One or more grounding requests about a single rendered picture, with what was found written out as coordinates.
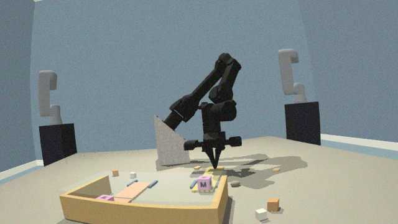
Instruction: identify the tan open wooden tray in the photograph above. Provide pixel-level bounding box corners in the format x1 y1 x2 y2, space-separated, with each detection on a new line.
58 170 228 224

